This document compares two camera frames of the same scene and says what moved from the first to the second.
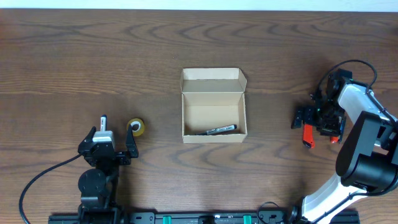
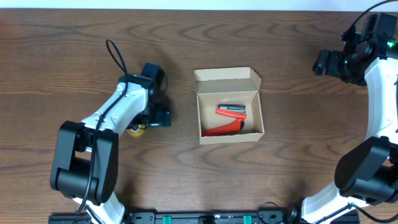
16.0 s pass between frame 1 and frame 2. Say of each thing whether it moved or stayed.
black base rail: stayed
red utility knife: moved
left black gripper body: moved
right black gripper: moved
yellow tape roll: stayed
